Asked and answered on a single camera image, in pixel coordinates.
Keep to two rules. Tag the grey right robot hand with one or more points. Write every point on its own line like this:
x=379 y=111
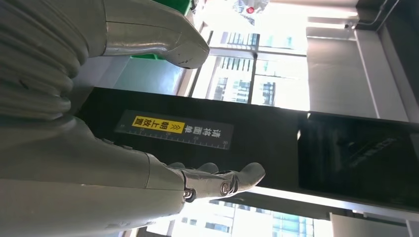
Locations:
x=82 y=183

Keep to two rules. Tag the black inbound scanning machine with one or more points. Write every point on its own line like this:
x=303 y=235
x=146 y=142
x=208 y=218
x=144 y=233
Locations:
x=268 y=137

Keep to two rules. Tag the black yellow ruler label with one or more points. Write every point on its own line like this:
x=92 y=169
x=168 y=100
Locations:
x=176 y=129

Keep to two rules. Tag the green plastic crate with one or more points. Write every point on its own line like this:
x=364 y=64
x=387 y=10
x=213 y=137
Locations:
x=173 y=5

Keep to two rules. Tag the dark window frame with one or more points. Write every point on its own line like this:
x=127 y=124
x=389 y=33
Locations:
x=251 y=83

